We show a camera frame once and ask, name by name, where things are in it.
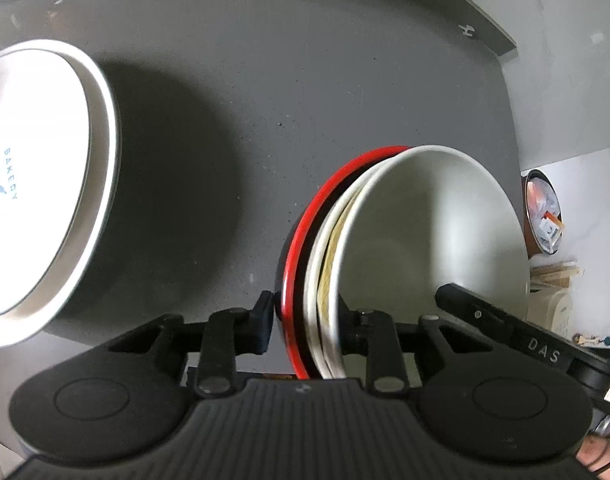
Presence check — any small white clip on counter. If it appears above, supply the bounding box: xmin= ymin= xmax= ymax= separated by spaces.
xmin=458 ymin=24 xmax=476 ymax=38

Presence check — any white plate Bakery print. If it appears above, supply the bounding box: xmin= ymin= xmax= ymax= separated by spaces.
xmin=0 ymin=49 xmax=90 ymax=315

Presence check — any white plate Sweet print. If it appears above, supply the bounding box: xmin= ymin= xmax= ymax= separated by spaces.
xmin=0 ymin=39 xmax=120 ymax=348

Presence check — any red rimmed bowl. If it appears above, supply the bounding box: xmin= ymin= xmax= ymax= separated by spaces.
xmin=276 ymin=145 xmax=408 ymax=379

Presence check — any person's right hand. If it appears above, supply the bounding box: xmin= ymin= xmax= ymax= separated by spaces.
xmin=576 ymin=434 xmax=610 ymax=480

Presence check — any round bin with trash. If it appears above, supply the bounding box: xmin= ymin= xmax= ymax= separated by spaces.
xmin=522 ymin=169 xmax=564 ymax=258

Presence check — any beige patterned bowl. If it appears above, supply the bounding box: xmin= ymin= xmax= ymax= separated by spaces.
xmin=303 ymin=181 xmax=363 ymax=379

